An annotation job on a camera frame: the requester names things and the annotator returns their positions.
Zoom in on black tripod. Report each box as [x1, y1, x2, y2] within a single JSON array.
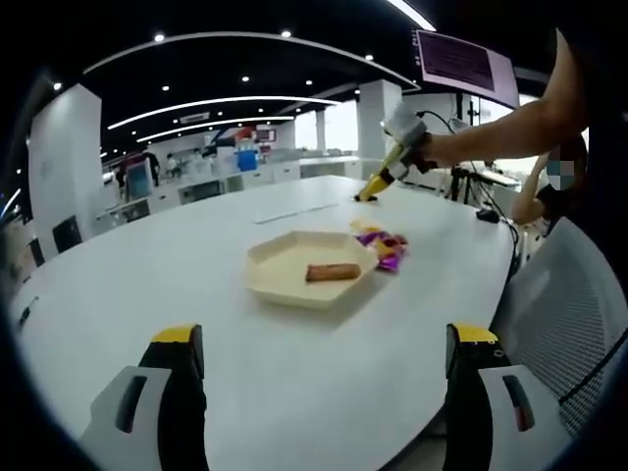
[[448, 166, 472, 202]]

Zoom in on colourful wall display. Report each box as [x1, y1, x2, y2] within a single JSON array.
[[203, 125, 277, 148]]

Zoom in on blue box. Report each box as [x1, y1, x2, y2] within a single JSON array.
[[235, 146, 260, 173]]

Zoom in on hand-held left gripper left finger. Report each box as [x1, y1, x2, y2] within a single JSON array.
[[78, 322, 208, 471]]

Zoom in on black chair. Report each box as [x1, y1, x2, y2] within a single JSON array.
[[27, 237, 46, 269], [51, 214, 83, 255]]

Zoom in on beige hexagonal container tray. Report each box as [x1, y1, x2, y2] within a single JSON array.
[[245, 229, 377, 311]]

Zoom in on white screen kiosk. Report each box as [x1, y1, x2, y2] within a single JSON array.
[[125, 161, 153, 197]]

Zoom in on black cable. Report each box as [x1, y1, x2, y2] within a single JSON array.
[[493, 210, 524, 276]]

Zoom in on beige food tongs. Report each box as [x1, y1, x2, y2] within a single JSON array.
[[353, 139, 416, 203]]

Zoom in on large monitor screen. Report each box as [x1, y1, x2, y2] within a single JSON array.
[[414, 28, 521, 109]]

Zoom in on white cabinet row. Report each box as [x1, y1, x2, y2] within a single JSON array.
[[95, 154, 364, 232]]

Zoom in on short black cord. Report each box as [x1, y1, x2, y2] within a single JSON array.
[[18, 296, 40, 328]]

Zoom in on white pillar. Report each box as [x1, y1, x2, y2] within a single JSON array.
[[26, 82, 104, 259], [356, 79, 403, 173]]

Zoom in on person's right hand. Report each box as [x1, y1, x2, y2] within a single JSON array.
[[414, 134, 452, 173]]

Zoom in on person's dark shirt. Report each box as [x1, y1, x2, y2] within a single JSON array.
[[556, 24, 628, 340]]

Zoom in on grey mesh office chair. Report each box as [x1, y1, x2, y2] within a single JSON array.
[[490, 215, 628, 443]]

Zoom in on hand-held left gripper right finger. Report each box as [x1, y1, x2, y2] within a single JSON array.
[[443, 322, 570, 471]]

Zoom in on long red snack packet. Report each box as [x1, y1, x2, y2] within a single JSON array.
[[304, 263, 362, 285]]

